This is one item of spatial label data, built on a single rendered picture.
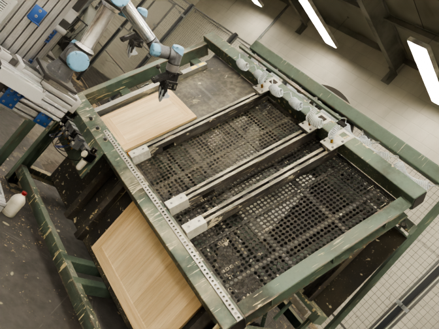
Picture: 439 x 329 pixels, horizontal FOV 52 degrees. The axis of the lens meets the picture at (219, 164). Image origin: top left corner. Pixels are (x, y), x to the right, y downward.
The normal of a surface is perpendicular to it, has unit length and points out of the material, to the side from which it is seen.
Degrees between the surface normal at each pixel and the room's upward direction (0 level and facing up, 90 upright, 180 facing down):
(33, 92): 90
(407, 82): 90
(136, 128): 59
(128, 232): 90
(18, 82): 90
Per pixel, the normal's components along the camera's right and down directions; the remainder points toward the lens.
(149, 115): -0.09, -0.69
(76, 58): 0.27, 0.54
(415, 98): -0.55, -0.40
